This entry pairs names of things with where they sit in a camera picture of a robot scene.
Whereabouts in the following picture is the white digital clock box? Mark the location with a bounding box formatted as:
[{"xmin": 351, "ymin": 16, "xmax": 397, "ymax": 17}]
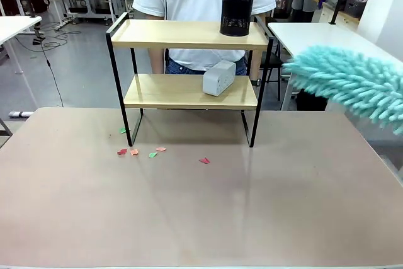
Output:
[{"xmin": 201, "ymin": 59, "xmax": 237, "ymax": 97}]

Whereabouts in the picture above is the black mesh pen holder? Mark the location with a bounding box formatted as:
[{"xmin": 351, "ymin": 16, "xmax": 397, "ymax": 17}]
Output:
[{"xmin": 219, "ymin": 0, "xmax": 255, "ymax": 37}]

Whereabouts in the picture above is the teal microfiber duster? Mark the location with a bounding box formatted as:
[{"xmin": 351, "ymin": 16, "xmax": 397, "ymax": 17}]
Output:
[{"xmin": 281, "ymin": 45, "xmax": 403, "ymax": 136}]

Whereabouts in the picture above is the person's right forearm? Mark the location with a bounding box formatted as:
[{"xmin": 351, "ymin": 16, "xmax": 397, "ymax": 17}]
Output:
[{"xmin": 146, "ymin": 13, "xmax": 167, "ymax": 75}]

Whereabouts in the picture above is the person's left forearm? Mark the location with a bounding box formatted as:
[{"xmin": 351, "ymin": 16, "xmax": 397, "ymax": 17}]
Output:
[{"xmin": 248, "ymin": 49, "xmax": 263, "ymax": 86}]

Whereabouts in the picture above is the black folding chair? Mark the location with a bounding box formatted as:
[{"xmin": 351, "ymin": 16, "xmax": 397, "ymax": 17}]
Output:
[{"xmin": 245, "ymin": 49, "xmax": 284, "ymax": 101}]

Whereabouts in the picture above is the large white table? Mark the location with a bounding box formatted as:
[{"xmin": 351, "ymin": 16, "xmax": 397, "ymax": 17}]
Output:
[{"xmin": 267, "ymin": 22, "xmax": 403, "ymax": 112}]

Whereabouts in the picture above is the dark storage crate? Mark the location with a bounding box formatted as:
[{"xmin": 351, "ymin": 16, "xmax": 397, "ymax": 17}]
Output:
[{"xmin": 344, "ymin": 0, "xmax": 370, "ymax": 17}]

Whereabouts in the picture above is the black backpack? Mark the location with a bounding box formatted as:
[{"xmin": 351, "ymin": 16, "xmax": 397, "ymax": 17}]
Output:
[{"xmin": 30, "ymin": 0, "xmax": 50, "ymax": 14}]

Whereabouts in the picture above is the small white desk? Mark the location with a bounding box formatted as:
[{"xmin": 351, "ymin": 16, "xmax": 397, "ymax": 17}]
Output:
[{"xmin": 0, "ymin": 15, "xmax": 43, "ymax": 109}]

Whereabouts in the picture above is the two-tier wooden shelf black frame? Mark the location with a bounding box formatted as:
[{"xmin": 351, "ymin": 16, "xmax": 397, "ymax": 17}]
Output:
[{"xmin": 105, "ymin": 12, "xmax": 274, "ymax": 149}]

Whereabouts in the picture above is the black floor cable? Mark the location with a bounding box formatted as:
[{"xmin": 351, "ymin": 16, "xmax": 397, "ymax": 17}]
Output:
[{"xmin": 14, "ymin": 22, "xmax": 82, "ymax": 108}]

